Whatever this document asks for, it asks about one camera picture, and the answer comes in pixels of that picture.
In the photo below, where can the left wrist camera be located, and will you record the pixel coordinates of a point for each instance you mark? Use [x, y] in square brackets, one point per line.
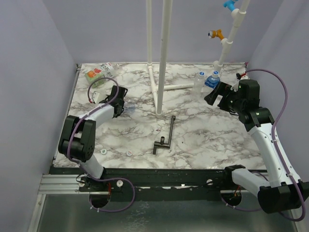
[97, 97]

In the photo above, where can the blue label plastic bottle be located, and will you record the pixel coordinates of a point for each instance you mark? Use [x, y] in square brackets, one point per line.
[212, 82]

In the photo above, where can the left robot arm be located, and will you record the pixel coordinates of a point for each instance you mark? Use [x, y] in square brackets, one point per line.
[77, 140]

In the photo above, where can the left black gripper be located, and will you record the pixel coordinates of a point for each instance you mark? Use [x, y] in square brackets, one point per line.
[106, 98]

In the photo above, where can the orange nozzle fitting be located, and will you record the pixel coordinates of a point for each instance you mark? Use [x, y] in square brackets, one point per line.
[216, 33]

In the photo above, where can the white PVC pipe stand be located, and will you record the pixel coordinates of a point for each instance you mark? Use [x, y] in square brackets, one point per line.
[158, 89]

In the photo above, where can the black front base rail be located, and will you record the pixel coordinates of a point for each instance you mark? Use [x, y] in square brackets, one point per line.
[153, 184]

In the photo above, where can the purple label plastic bottle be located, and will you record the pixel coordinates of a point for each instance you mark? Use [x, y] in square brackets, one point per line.
[129, 108]

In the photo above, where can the white PVC pipe tree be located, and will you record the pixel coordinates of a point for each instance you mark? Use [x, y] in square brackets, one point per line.
[238, 16]

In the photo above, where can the green white bottle cap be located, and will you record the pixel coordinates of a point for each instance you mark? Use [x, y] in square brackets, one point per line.
[103, 151]

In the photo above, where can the green orange label bottle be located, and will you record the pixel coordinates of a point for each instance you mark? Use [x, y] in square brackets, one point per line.
[94, 74]

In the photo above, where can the blue pipe fitting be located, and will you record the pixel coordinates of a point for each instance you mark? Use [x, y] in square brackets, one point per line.
[230, 4]

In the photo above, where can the clear plastic bottle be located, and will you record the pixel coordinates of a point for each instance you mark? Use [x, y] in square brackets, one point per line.
[197, 86]

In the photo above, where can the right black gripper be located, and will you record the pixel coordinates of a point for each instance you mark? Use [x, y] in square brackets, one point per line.
[222, 95]

